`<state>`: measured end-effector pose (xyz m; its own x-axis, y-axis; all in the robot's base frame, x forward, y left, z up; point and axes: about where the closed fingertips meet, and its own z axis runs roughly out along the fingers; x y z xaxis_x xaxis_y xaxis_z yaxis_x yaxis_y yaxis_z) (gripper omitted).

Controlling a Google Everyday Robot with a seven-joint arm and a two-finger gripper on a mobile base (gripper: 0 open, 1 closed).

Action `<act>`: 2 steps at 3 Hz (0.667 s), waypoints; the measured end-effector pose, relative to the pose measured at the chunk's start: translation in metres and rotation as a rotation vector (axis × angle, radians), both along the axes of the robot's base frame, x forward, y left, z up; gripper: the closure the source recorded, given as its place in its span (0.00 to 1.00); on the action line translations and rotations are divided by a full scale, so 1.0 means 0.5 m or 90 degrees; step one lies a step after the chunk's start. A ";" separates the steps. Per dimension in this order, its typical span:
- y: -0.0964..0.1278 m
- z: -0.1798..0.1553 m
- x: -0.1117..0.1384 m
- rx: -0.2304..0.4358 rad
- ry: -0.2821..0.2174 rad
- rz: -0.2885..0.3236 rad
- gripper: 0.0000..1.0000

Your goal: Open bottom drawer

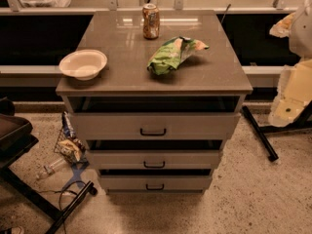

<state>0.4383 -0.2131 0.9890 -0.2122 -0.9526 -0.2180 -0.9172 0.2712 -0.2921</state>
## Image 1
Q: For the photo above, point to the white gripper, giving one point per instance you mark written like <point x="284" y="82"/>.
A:
<point x="302" y="33"/>

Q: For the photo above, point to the grey drawer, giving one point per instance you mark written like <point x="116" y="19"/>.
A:
<point x="185" y="126"/>
<point x="154" y="183"/>
<point x="154" y="159"/>

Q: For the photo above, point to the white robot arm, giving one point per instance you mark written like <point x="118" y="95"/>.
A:
<point x="300" y="37"/>

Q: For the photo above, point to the grey drawer cabinet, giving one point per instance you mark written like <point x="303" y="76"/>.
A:
<point x="210" y="81"/>

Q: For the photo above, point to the green chip bag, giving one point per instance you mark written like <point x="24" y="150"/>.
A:
<point x="173" y="53"/>

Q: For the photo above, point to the orange soda can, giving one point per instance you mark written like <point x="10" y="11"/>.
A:
<point x="151" y="21"/>

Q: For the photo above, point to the white paper bowl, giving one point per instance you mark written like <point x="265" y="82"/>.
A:
<point x="83" y="65"/>

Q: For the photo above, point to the blue tape cross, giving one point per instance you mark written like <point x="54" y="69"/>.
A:
<point x="77" y="170"/>

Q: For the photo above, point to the clear plastic bottle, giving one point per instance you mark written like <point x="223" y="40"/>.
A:
<point x="51" y="169"/>

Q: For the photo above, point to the black chair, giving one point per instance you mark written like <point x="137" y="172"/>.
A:
<point x="15" y="140"/>

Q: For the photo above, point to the black table leg frame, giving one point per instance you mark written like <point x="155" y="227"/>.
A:
<point x="303" y="122"/>

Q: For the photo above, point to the wire basket with snacks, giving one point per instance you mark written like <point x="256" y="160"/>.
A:
<point x="69" y="145"/>

